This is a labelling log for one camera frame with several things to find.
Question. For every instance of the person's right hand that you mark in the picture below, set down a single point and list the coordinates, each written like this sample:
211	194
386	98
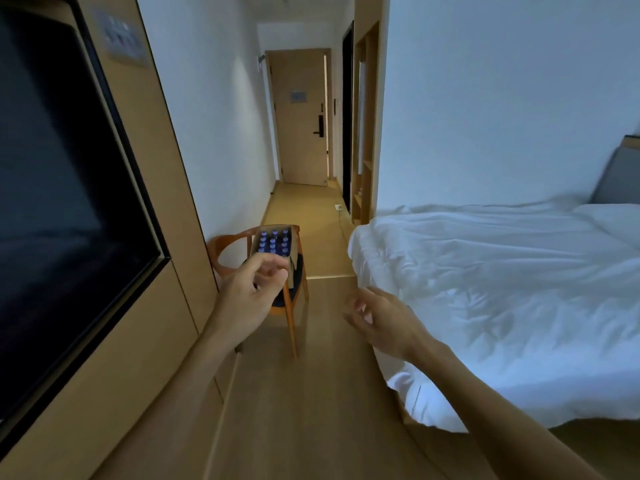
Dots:
395	327

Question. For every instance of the person's left hand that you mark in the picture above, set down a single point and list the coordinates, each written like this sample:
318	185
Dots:
245	304

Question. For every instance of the wooden chair curved backrest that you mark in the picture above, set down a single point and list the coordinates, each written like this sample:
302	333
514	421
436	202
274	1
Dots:
295	294

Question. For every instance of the pile of water bottles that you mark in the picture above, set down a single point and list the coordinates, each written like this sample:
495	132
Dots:
274	240

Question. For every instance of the person's right forearm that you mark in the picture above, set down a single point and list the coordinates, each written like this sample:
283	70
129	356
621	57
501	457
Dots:
505	424

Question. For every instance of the person's left forearm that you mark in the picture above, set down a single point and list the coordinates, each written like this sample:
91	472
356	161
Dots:
170	419

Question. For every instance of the brown cardboard box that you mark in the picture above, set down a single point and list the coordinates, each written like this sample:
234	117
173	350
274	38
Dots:
295	244

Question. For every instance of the white bed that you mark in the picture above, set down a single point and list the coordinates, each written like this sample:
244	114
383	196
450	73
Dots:
500	294

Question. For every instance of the wooden door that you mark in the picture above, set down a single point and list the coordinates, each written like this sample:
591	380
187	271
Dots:
300	144

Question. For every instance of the wooden open wardrobe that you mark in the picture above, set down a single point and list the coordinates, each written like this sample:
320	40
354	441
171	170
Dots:
367	144

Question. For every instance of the black door lock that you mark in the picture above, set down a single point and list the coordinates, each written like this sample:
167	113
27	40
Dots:
319	126

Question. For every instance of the grey door sign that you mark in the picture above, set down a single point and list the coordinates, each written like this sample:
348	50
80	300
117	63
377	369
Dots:
298	96

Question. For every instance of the white pillow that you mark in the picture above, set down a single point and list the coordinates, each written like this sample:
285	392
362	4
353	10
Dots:
612	219

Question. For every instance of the wooden headboard grey pads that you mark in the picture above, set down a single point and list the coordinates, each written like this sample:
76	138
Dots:
620	179

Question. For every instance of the wooden wall panel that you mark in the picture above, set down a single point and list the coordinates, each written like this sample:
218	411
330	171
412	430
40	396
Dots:
150	344

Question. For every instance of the black wall television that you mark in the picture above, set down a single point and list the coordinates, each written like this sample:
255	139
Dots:
65	204

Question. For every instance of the grey wall socket panel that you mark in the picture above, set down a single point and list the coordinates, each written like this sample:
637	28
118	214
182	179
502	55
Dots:
120	37

